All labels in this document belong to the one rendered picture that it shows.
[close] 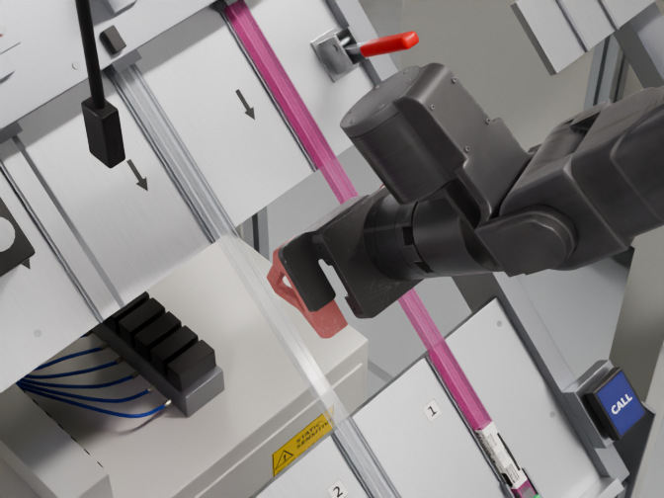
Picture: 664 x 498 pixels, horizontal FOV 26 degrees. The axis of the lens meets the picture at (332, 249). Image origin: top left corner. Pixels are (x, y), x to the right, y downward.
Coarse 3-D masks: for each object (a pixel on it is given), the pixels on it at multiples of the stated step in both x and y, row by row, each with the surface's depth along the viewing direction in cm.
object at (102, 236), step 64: (256, 0) 115; (320, 0) 118; (192, 64) 112; (256, 64) 114; (320, 64) 117; (64, 128) 106; (128, 128) 108; (192, 128) 111; (256, 128) 114; (320, 128) 117; (0, 192) 103; (64, 192) 105; (128, 192) 108; (256, 192) 113; (64, 256) 105; (128, 256) 107; (192, 256) 110; (0, 320) 102; (64, 320) 104; (0, 384) 102
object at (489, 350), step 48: (480, 336) 122; (432, 384) 119; (480, 384) 122; (528, 384) 124; (384, 432) 117; (432, 432) 119; (528, 432) 124; (288, 480) 112; (336, 480) 114; (432, 480) 118; (480, 480) 121; (528, 480) 123; (576, 480) 126
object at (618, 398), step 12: (612, 384) 123; (624, 384) 124; (600, 396) 122; (612, 396) 123; (624, 396) 123; (612, 408) 123; (624, 408) 123; (636, 408) 124; (612, 420) 123; (624, 420) 123; (636, 420) 124; (624, 432) 123
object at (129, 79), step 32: (128, 96) 108; (160, 128) 108; (192, 160) 110; (192, 192) 109; (224, 224) 110; (256, 288) 111; (288, 320) 112; (288, 352) 112; (320, 384) 113; (352, 448) 114; (384, 480) 115
